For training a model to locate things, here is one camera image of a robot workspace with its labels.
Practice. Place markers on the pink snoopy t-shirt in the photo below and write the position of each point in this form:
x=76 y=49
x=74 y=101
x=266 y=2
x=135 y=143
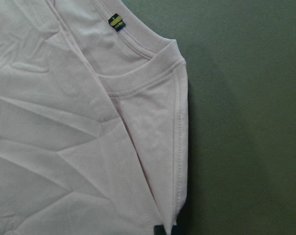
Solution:
x=93 y=121

